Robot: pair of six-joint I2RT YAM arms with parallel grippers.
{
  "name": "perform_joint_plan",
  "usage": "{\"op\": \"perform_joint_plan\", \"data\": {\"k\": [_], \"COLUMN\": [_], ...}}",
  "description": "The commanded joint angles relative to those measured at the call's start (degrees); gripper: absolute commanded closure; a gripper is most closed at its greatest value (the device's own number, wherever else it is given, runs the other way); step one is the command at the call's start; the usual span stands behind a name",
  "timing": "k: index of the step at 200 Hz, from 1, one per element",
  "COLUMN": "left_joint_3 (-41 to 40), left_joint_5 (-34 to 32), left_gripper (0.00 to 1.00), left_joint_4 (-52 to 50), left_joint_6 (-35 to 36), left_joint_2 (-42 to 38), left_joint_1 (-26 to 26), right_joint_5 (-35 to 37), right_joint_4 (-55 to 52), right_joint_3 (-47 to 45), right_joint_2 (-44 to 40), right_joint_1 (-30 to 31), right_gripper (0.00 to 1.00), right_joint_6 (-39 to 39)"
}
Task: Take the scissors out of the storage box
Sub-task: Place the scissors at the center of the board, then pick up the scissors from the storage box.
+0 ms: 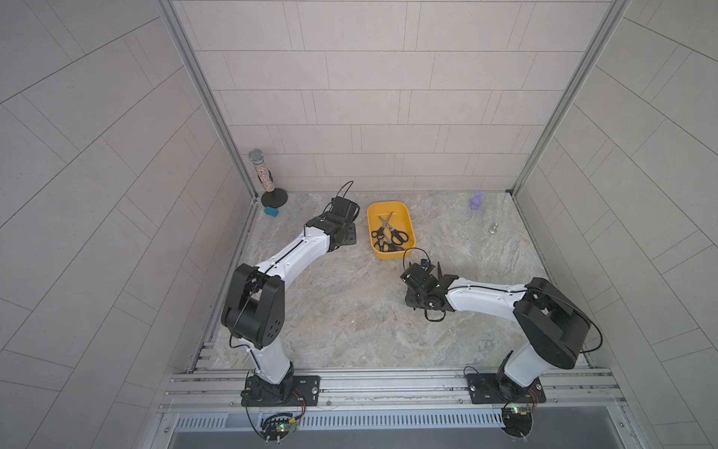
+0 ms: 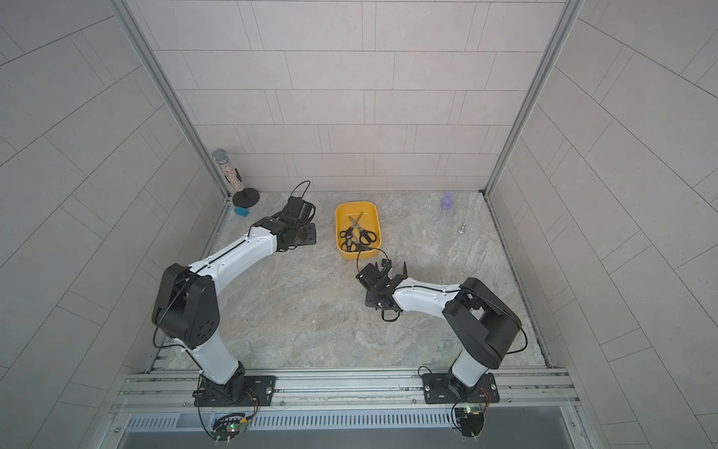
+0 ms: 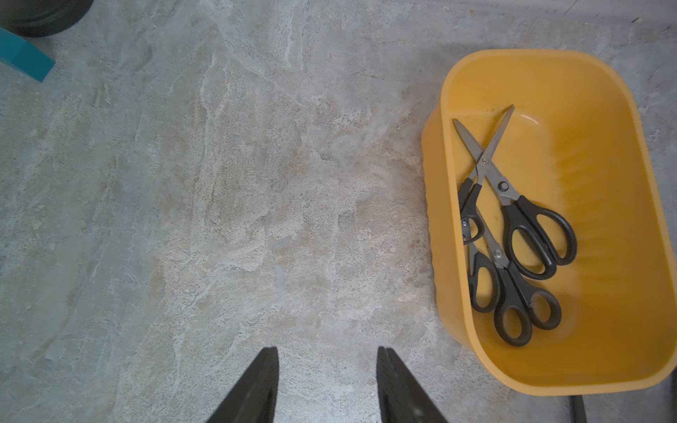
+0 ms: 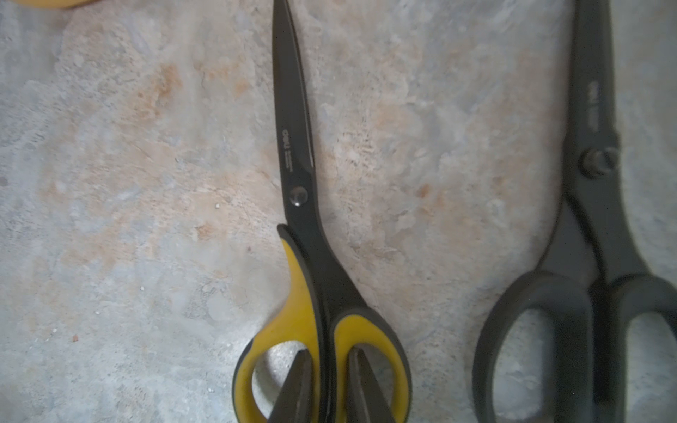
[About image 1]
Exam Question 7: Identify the yellow plastic storage box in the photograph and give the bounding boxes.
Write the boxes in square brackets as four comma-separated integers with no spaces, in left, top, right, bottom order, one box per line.
[366,201,416,260]

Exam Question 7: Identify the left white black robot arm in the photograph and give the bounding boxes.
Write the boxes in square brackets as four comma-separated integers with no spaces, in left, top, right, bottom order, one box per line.
[221,196,360,388]

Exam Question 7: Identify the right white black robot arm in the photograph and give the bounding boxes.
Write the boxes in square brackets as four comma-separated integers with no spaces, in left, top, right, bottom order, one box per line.
[401,262,594,395]

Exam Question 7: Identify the silver blade black scissors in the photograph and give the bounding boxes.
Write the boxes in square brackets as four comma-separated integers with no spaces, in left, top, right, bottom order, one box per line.
[380,213,409,245]

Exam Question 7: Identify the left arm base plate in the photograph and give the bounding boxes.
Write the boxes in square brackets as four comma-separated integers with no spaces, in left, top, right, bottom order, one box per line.
[241,375,321,407]

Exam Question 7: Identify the aluminium front rail frame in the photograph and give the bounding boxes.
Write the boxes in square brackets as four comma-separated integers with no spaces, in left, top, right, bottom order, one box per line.
[159,368,626,413]

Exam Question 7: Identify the right circuit board with wires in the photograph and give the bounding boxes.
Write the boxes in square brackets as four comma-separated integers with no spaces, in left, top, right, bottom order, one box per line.
[501,406,533,440]

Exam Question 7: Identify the yellow black handled scissors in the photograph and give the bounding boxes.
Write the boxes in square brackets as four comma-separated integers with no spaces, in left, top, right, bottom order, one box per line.
[424,309,447,323]

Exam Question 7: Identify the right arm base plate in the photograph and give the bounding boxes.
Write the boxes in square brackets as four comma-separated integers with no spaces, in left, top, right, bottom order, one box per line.
[465,372,547,406]

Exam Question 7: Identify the left circuit board with wires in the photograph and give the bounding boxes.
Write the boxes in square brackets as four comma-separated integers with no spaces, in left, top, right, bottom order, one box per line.
[261,413,298,445]

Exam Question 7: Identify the purple small toy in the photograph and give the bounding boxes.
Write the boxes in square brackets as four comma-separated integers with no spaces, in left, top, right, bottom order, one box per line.
[469,191,485,211]

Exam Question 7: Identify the circuit board with wires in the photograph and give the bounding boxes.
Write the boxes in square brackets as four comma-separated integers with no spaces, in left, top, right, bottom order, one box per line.
[501,406,533,440]
[261,413,298,445]

